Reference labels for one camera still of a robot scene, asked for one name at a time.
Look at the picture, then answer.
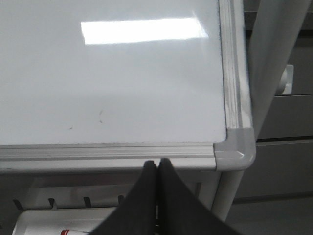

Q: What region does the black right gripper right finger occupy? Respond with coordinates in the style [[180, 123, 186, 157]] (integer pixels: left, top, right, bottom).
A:
[[157, 158, 238, 235]]

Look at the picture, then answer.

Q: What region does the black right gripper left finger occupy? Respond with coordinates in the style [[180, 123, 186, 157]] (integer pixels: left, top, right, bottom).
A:
[[90, 161, 157, 235]]

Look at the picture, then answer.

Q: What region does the grey whiteboard stand leg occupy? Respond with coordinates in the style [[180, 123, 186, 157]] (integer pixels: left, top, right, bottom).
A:
[[211, 170, 244, 222]]

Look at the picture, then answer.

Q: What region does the white whiteboard with aluminium frame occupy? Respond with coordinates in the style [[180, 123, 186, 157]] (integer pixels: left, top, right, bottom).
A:
[[0, 0, 256, 174]]

